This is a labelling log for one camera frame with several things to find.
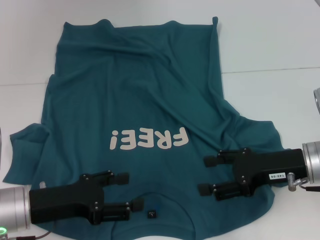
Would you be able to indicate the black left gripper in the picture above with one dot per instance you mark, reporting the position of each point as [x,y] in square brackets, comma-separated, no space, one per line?
[65,200]

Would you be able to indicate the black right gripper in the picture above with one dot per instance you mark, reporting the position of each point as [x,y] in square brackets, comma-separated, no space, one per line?
[265,167]

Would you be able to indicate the teal FREE print T-shirt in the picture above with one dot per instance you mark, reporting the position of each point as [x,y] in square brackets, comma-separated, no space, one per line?
[140,100]

